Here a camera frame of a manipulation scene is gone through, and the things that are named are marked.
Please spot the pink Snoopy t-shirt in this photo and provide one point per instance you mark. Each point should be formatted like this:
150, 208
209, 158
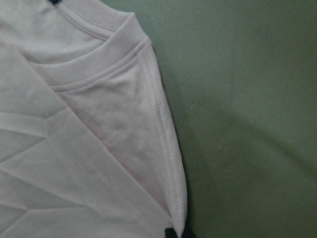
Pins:
88, 147

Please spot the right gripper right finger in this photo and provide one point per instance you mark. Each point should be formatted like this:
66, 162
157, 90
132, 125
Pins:
188, 233

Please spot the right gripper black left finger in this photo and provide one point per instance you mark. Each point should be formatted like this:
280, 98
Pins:
170, 233

